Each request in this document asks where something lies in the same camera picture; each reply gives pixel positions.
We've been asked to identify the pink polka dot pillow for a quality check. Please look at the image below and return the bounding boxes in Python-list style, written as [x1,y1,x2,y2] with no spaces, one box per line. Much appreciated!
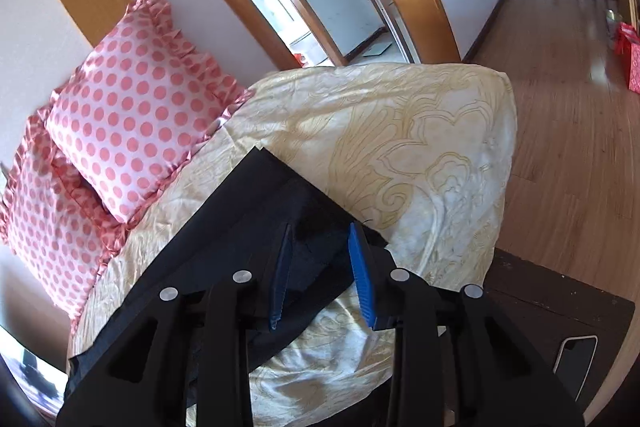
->
[0,104,128,333]
[44,0,253,225]

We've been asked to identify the smartphone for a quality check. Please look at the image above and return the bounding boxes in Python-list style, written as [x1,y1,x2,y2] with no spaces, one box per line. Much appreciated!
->
[551,335,599,375]

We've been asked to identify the cream floral bed quilt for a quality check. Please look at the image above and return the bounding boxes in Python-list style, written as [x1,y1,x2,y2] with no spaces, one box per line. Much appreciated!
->
[67,63,518,427]

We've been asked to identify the black pants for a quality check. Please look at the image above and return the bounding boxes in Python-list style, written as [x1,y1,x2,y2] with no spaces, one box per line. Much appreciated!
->
[64,147,441,413]

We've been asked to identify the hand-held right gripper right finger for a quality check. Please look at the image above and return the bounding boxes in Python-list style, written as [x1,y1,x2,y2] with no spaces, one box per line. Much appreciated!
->
[348,222,586,427]

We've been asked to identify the red gift bag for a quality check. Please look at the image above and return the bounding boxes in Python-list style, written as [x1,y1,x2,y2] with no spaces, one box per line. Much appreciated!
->
[613,22,640,94]

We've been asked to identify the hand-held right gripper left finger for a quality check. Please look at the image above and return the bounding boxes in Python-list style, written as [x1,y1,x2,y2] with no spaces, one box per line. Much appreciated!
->
[56,223,301,427]

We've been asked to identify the dark wooden bedside table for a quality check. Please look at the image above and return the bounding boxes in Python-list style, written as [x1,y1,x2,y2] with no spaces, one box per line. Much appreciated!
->
[440,248,638,420]

